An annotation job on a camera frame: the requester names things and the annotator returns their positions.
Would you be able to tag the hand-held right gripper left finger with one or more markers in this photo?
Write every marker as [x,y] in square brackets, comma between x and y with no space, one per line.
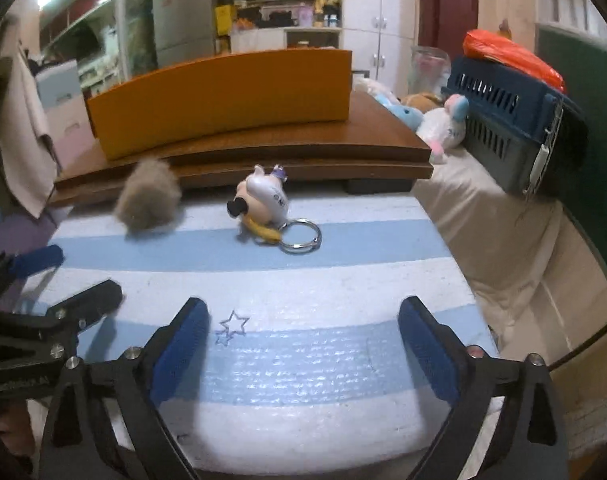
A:
[181,355]

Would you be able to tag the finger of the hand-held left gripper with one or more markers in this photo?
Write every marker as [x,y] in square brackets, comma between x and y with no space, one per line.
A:
[91,300]
[38,257]

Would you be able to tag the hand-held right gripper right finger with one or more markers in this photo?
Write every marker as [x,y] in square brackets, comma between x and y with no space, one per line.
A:
[428,355]

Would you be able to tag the brown fur pompom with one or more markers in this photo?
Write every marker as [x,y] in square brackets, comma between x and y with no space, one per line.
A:
[148,197]

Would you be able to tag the orange curved board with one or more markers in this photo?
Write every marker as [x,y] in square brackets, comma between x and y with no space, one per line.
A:
[223,100]

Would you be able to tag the brown wooden desktop board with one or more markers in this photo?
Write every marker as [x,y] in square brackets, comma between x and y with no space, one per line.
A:
[373,140]

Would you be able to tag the person's left hand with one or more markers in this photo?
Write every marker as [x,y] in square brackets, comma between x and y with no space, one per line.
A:
[11,430]

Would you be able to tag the purple cushion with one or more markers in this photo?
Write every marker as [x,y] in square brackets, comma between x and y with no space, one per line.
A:
[13,235]

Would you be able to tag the beige cloth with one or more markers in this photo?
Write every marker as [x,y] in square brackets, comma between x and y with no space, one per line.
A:
[23,135]

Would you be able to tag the cream bed sheet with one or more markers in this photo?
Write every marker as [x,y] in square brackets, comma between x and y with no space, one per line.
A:
[498,250]

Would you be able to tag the blue white striped foam mat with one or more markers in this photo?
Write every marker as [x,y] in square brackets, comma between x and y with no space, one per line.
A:
[308,285]

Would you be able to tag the pastel plastic drawer unit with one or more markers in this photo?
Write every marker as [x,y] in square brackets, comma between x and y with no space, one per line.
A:
[63,110]

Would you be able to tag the white unicorn plush toy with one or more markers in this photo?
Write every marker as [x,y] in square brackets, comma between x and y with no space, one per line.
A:
[441,130]

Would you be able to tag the blue plush toy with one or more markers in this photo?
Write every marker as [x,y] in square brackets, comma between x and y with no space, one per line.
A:
[403,112]

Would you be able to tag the blue pet carrier crate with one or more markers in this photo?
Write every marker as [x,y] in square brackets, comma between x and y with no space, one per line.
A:
[503,120]

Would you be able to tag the brown plush toy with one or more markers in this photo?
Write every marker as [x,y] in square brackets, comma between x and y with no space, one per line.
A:
[421,100]

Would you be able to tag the green board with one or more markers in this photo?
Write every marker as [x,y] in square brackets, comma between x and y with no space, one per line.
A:
[593,135]

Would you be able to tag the grey refrigerator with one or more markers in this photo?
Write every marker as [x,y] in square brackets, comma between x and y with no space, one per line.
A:
[183,20]

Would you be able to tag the clear plastic jar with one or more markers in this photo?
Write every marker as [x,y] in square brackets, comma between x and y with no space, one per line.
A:
[428,70]

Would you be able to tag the yellow box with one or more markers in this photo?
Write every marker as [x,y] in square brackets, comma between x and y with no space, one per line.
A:
[223,20]

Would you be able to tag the white shelf unit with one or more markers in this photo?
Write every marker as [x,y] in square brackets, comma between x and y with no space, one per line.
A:
[258,40]

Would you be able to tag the orange plastic bag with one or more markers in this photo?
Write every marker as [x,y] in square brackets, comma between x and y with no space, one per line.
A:
[513,57]

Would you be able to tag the white cabinet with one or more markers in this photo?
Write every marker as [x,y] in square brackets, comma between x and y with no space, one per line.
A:
[378,35]

